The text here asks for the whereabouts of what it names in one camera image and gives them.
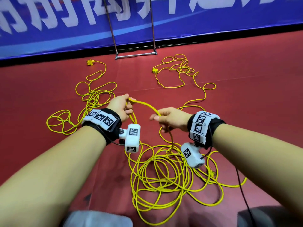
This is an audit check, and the person's left forearm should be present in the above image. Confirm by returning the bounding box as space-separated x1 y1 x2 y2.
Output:
0 125 107 227

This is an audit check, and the metal rack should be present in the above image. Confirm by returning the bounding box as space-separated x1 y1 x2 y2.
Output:
102 0 158 61

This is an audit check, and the blue banner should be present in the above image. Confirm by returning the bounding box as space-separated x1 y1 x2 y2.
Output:
0 0 303 60

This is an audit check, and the black cable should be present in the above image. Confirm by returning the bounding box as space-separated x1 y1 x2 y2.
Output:
235 168 257 227

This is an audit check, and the black marker wristband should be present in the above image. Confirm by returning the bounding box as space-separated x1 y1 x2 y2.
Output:
187 111 226 150
81 108 123 145

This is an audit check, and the person's right hand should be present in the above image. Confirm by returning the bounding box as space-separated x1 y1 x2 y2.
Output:
150 106 194 134

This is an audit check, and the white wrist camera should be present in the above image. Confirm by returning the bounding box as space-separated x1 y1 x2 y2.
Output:
118 123 142 153
180 142 207 169

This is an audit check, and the person's left hand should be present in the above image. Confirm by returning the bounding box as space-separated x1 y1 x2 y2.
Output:
106 93 138 124

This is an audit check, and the person's right forearm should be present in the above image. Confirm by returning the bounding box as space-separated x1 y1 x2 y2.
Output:
211 123 303 227

